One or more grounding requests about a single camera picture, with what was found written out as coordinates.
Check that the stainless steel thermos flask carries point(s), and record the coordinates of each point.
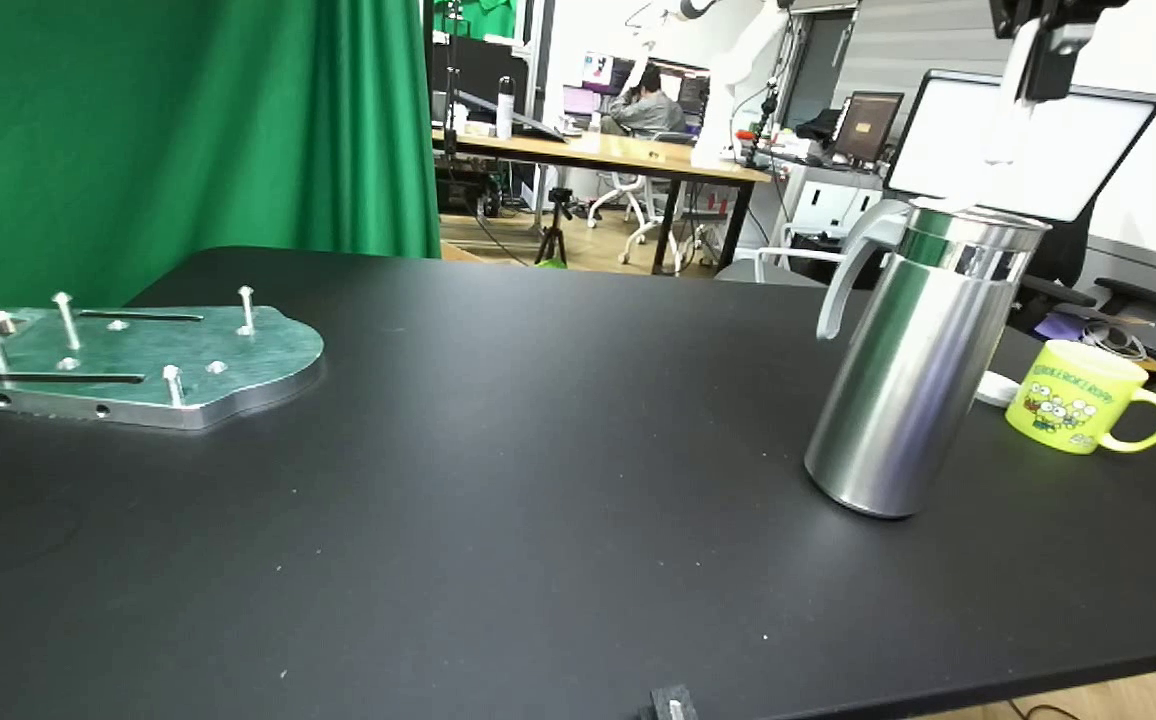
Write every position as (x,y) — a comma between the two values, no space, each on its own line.
(911,387)

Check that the green curtain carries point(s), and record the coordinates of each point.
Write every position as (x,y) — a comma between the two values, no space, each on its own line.
(137,132)

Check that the small black tripod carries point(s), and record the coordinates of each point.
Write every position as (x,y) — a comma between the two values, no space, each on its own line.
(555,234)

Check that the seated person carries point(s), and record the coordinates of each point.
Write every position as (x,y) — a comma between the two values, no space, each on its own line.
(651,105)

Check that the dark tablet screen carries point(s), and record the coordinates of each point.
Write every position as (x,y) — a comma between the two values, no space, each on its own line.
(864,125)

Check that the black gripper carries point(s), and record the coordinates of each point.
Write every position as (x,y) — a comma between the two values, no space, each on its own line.
(1059,8)

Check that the black computer monitor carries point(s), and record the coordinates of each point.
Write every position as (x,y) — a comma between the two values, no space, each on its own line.
(477,74)

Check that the white bottle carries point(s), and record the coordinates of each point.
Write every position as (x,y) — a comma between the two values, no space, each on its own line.
(506,110)

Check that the white office chair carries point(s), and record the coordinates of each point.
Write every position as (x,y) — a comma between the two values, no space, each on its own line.
(790,261)

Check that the yellow-green printed mug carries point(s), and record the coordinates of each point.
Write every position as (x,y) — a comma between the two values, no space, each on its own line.
(1070,400)

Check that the black office chair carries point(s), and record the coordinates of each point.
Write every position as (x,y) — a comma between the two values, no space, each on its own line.
(1064,267)

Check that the metal mounting plate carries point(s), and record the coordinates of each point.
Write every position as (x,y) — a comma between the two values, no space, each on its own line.
(122,366)

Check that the large white screen on stand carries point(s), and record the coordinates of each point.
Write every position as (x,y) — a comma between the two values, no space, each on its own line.
(1070,147)

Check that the small white round object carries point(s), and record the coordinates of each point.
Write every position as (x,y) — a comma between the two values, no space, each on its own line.
(995,388)

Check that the wooden desk with black legs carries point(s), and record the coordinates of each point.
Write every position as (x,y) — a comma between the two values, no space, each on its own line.
(618,154)

